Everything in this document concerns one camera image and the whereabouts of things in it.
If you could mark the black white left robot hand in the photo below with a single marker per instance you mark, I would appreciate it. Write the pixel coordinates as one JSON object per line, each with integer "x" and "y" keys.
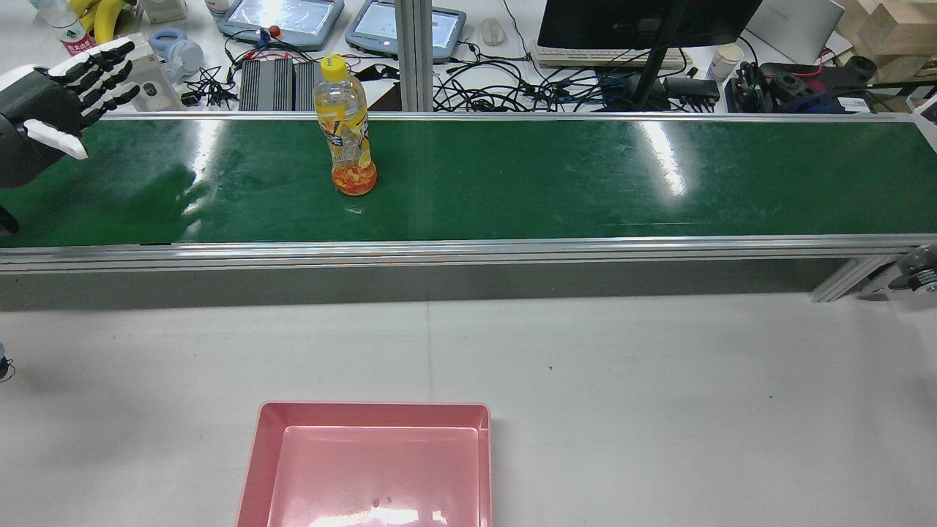
{"x": 36, "y": 110}

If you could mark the yellow orange drink bottle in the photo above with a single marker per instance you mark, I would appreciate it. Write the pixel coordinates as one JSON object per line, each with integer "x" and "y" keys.
{"x": 344, "y": 124}

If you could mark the pink plastic basket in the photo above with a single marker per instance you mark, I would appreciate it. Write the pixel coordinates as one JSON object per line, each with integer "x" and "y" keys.
{"x": 366, "y": 468}

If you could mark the water bottle red label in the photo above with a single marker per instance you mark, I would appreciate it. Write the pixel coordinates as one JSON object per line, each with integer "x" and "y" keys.
{"x": 73, "y": 36}

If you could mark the yellow banana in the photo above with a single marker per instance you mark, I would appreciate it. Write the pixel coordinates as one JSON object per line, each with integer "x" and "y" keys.
{"x": 84, "y": 7}
{"x": 110, "y": 18}

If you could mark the beige plastic box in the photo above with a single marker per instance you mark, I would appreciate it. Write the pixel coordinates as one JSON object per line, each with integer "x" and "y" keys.
{"x": 157, "y": 88}

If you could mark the light blue headphones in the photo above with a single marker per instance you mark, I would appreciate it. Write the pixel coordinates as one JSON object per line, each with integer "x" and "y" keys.
{"x": 189, "y": 57}

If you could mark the small white box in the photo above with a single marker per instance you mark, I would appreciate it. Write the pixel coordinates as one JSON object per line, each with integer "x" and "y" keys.
{"x": 162, "y": 9}

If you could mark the small white container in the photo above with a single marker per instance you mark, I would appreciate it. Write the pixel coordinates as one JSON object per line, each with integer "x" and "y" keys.
{"x": 217, "y": 7}

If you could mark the grey teach pendant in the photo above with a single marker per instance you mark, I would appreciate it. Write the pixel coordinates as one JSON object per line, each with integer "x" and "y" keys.
{"x": 373, "y": 25}
{"x": 285, "y": 18}

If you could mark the white computer mouse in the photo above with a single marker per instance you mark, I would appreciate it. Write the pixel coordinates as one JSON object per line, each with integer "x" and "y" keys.
{"x": 493, "y": 31}

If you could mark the white keyboard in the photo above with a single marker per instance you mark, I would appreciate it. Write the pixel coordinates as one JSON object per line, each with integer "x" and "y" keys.
{"x": 585, "y": 57}

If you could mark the green conveyor belt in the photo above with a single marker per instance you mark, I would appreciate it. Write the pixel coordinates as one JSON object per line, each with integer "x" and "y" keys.
{"x": 585, "y": 183}

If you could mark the black computer monitor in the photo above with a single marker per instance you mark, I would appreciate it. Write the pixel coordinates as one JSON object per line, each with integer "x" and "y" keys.
{"x": 644, "y": 22}

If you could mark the white paper cup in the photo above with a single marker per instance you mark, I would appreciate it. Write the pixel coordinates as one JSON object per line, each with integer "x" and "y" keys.
{"x": 725, "y": 62}

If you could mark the black tool holder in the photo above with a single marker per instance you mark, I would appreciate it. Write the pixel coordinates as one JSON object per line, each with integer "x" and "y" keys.
{"x": 743, "y": 91}

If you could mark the black mechanical device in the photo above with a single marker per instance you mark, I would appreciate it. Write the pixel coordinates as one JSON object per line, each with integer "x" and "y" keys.
{"x": 790, "y": 80}

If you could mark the silver laptop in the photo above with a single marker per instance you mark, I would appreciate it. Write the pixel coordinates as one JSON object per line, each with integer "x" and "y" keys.
{"x": 798, "y": 25}

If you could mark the wooden blocks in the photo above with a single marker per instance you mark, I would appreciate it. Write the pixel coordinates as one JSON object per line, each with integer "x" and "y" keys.
{"x": 897, "y": 33}

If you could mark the grey round motor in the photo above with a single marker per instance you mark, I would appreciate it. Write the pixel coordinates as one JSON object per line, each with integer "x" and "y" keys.
{"x": 915, "y": 271}

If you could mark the aluminium cell frame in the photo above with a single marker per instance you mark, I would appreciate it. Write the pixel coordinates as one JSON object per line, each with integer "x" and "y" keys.
{"x": 413, "y": 51}

